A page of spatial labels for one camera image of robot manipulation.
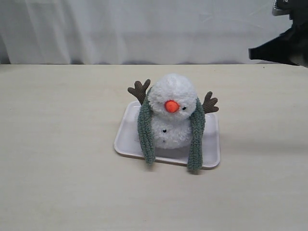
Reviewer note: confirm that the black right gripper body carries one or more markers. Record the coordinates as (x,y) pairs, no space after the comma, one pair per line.
(296,39)

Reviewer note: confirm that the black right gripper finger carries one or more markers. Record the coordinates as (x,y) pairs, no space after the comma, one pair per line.
(284,60)
(275,49)

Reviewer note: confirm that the white plush snowman toy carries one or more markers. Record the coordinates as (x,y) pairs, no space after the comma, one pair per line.
(170,82)

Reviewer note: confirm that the green knitted scarf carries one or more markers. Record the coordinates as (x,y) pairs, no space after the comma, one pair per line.
(171,119)

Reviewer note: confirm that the white rectangular tray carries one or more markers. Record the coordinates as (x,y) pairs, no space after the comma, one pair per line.
(127,142)

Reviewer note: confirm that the white curtain backdrop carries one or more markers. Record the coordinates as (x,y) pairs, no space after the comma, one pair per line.
(135,31)

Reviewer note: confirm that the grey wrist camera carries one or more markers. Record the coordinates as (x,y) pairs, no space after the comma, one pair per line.
(293,8)

